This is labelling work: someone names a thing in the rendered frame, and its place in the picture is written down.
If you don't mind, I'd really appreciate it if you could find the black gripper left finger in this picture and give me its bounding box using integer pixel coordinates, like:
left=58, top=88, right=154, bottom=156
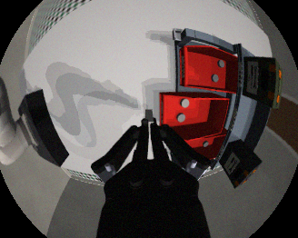
left=91, top=109, right=150, bottom=187

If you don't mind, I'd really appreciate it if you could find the olive green case with orange latches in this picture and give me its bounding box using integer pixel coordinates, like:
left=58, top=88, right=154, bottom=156
left=243, top=56, right=283, bottom=109

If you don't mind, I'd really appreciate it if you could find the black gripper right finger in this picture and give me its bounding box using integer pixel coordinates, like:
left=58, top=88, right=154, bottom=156
left=149, top=109, right=211, bottom=185

